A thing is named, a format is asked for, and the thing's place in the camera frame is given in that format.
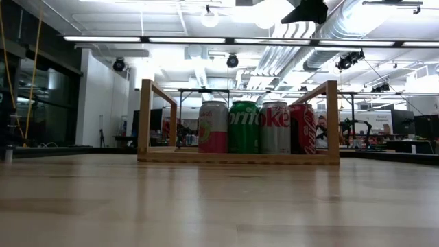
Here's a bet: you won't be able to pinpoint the red Coca-Cola can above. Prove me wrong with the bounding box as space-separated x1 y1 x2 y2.
289 103 317 155

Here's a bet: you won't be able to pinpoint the silver Diet Coke can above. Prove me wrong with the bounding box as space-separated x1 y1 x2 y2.
259 101 292 155

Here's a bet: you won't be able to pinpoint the green Sprite can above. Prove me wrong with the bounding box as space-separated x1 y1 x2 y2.
228 100 261 154

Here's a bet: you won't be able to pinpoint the cans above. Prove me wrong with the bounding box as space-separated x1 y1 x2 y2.
198 100 230 154

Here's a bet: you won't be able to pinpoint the wooden slatted shelf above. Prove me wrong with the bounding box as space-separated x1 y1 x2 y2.
137 78 340 166

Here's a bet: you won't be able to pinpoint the black ceiling spotlight cluster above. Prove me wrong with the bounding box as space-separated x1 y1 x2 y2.
335 49 366 72

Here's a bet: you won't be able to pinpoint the person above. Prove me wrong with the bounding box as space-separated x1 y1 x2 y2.
316 115 327 149

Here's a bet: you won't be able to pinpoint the white sign board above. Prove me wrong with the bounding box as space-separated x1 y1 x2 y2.
354 111 392 134

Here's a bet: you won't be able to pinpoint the black monitor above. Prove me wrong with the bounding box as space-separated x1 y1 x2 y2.
132 108 163 138
390 108 416 137
414 114 439 141

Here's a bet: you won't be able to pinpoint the silver ventilation duct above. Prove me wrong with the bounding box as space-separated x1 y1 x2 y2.
303 0 392 71

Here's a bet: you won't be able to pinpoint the white ring ceiling lamp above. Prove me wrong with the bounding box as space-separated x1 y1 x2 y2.
200 5 220 29

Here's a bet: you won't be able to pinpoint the yellow power cable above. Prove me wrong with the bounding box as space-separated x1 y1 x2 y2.
0 0 45 148

